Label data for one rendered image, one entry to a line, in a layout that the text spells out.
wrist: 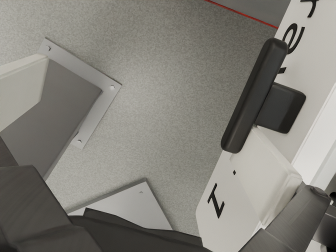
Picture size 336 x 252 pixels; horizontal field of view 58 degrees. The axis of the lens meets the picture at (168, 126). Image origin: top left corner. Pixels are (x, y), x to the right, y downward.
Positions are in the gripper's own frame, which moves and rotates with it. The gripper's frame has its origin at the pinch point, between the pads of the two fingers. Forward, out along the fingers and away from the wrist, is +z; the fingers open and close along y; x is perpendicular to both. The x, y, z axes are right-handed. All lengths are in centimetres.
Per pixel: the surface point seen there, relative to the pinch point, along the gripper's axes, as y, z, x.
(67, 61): -25, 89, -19
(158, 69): 6, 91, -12
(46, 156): -12.2, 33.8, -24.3
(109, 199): 4, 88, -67
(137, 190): 14, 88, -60
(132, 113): 2, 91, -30
